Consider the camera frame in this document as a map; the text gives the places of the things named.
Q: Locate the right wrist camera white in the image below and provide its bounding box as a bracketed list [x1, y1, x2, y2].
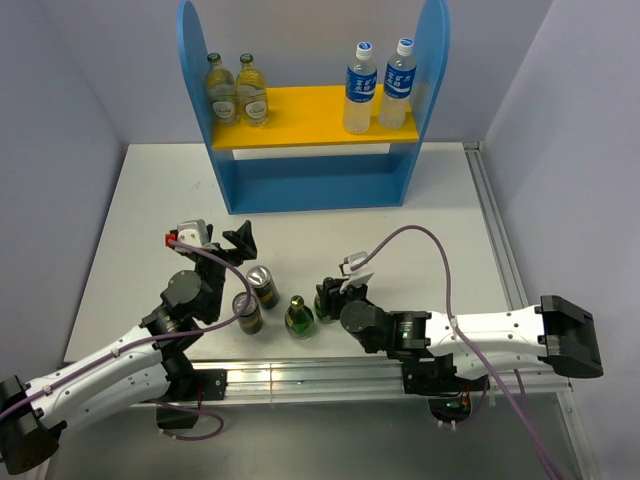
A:
[339, 251, 374, 293]

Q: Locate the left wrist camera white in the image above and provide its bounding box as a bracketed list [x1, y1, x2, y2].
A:
[165, 219, 207, 249]

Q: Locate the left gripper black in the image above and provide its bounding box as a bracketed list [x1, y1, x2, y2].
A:
[192, 220, 255, 319]

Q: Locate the black gold can front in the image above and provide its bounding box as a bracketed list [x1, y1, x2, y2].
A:
[232, 292, 264, 335]

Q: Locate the aluminium rail frame front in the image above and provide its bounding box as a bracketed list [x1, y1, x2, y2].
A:
[54, 349, 574, 407]

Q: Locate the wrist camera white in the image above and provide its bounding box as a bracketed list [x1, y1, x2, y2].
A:
[339, 251, 374, 293]
[165, 219, 207, 249]

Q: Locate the black gold can rear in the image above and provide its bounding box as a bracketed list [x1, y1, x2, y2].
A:
[246, 265, 280, 310]

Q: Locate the left yellow soda water bottle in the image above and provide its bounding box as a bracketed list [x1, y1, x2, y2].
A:
[205, 52, 239, 126]

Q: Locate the green glass bottle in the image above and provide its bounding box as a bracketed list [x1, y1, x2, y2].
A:
[314, 293, 341, 324]
[285, 295, 315, 339]

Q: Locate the yellow soda water bottle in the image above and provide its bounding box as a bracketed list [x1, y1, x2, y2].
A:
[236, 53, 269, 127]
[205, 52, 239, 126]

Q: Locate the blue shelf with yellow board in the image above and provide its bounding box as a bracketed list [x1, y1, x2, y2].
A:
[176, 1, 451, 214]

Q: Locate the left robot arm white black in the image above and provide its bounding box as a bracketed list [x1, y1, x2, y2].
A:
[1, 220, 258, 475]

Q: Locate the right yellow soda water bottle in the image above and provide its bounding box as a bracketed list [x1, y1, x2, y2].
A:
[236, 53, 269, 127]

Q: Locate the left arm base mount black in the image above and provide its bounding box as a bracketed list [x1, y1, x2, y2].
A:
[156, 369, 227, 431]

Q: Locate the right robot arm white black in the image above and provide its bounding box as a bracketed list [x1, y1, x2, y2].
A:
[315, 277, 604, 390]

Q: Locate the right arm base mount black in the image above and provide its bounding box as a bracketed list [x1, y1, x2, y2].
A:
[401, 360, 490, 429]

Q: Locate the aluminium rail right side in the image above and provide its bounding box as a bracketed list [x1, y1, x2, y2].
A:
[463, 142, 602, 479]

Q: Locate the black gold can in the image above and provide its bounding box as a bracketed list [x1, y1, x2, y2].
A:
[246, 265, 280, 310]
[232, 292, 264, 335]

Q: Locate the Pocari water bottle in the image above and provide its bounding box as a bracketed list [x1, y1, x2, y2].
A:
[343, 41, 377, 135]
[378, 37, 417, 130]

